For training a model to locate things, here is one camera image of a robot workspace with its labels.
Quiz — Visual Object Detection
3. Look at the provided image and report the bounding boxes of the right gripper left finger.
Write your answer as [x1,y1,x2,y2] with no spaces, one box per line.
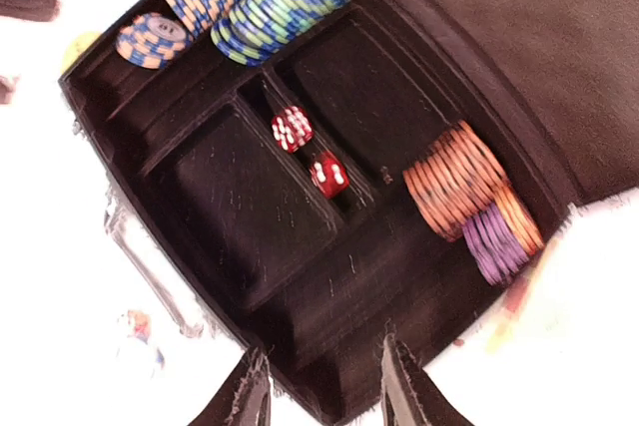
[190,347,272,426]

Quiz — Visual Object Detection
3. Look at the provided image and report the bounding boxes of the orange round dealer button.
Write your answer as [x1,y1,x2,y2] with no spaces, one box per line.
[60,31,102,74]

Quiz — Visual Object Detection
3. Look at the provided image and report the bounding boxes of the black poker set case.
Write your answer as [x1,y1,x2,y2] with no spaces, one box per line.
[57,0,639,426]

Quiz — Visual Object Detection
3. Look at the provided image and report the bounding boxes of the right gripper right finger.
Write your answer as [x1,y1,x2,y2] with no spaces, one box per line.
[380,333,472,426]

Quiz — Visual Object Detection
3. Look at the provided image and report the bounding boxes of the loose blue chips in case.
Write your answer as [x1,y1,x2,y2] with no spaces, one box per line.
[115,12,194,70]

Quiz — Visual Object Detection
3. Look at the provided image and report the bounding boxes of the green blue poker chip row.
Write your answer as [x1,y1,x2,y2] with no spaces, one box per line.
[210,0,351,67]

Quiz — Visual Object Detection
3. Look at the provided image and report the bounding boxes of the purple poker chip stack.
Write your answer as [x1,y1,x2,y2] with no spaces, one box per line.
[462,203,530,285]

